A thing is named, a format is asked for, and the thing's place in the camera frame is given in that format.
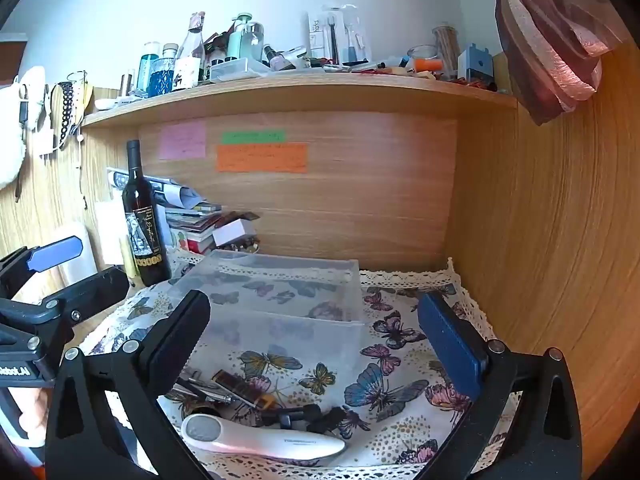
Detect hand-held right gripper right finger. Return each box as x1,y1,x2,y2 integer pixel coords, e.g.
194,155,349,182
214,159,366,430
416,291,597,480

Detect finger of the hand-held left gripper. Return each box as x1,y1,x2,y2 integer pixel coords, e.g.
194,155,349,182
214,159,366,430
41,266,132,333
0,236,84,307

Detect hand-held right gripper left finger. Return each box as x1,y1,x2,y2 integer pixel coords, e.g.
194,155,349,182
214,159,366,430
44,289,212,480

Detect person's left hand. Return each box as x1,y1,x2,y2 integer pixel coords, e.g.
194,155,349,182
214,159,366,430
17,388,51,437

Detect white paper sheet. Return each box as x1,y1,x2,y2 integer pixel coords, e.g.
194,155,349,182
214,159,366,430
94,201,127,267

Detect metal tweezers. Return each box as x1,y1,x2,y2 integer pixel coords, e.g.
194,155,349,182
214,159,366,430
172,377,236,407

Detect butterfly print tablecloth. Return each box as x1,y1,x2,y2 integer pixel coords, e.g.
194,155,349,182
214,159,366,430
75,250,522,480

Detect dark wine bottle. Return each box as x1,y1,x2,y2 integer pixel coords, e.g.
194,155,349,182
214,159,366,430
121,139,174,287

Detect stack of books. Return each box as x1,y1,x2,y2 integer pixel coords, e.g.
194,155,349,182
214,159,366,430
150,175,262,257

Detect small white box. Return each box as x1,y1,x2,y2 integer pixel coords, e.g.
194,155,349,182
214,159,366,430
212,220,259,247

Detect clear plastic storage box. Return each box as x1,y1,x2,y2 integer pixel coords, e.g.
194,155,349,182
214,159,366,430
196,305,369,392

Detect white fluffy cloth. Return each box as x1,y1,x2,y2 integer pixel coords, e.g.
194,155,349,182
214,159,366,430
0,66,49,192

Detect white handheld massager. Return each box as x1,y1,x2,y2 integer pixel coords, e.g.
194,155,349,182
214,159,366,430
180,412,347,462

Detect black clip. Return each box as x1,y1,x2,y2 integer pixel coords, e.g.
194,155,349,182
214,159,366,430
279,404,352,434

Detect pink sticky note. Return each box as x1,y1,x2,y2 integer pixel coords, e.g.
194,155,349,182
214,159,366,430
159,120,208,161

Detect orange sticky note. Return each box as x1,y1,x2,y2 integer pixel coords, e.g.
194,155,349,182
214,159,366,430
215,143,310,175

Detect blue patterned glass bottle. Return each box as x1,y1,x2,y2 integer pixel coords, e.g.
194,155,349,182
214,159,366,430
149,57,177,98

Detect green sticky note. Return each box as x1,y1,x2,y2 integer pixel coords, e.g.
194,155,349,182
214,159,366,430
220,130,287,145

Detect blue liquid bottle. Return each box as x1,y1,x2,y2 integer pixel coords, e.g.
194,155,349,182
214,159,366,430
141,41,161,97

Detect tall clear labelled bottle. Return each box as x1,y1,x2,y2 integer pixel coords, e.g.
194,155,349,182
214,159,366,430
174,10,207,92

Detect clear plastic tray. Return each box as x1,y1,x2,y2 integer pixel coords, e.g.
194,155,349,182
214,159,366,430
208,57,271,84

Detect wooden shelf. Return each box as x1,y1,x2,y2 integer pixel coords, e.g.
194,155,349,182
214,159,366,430
80,69,521,129

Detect blue and white box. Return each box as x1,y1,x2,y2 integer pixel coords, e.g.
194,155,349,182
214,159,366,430
457,42,496,87

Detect green pump bottle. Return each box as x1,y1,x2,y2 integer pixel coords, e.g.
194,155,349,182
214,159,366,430
226,12,254,62

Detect small dark bottle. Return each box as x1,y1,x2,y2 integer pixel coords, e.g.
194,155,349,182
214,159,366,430
263,45,287,71

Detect short glass jar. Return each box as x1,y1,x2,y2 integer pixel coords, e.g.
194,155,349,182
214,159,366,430
407,44,442,74

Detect clear square bottle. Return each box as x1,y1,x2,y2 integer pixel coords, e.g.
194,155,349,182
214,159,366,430
244,22,265,64

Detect tall jar of sticks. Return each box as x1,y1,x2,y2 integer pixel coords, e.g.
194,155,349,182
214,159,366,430
432,22,462,79

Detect clear toothbrush package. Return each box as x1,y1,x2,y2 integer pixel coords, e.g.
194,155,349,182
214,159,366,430
322,5,374,66

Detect pink curtain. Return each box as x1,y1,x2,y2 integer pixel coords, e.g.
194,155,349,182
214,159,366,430
494,0,632,127

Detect white toothbrush package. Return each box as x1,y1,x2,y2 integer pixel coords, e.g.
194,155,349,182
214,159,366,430
307,10,342,66

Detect white wall socket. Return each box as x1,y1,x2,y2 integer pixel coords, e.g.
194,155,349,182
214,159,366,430
105,167,166,192

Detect black beaded necklace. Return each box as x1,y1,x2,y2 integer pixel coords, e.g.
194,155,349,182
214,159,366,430
57,81,76,149

